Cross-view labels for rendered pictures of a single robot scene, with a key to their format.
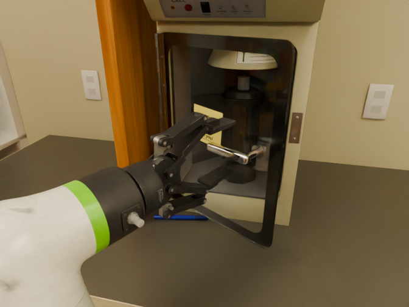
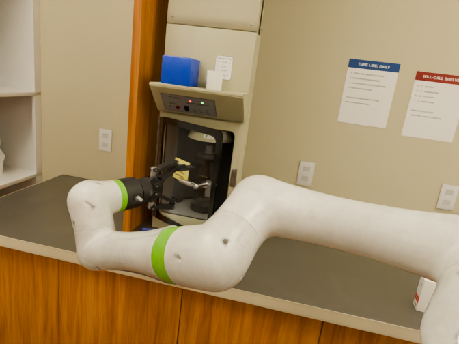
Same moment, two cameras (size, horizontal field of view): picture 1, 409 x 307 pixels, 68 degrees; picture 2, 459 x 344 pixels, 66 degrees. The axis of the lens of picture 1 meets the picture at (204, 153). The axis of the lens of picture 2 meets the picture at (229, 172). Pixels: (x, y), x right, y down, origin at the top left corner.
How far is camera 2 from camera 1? 0.66 m
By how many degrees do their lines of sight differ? 11
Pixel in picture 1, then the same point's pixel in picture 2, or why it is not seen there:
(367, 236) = (275, 251)
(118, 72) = (135, 135)
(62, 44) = (89, 108)
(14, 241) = (97, 191)
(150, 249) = not seen: hidden behind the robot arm
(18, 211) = (96, 183)
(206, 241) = not seen: hidden behind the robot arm
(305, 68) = (238, 145)
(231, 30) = (200, 120)
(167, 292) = not seen: hidden behind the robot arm
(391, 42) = (312, 136)
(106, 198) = (128, 186)
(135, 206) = (139, 193)
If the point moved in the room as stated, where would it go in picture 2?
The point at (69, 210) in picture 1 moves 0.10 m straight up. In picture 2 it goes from (114, 187) to (115, 151)
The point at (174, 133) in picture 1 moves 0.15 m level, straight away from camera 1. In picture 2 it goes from (161, 166) to (163, 155)
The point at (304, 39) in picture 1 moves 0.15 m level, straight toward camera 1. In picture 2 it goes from (238, 130) to (227, 134)
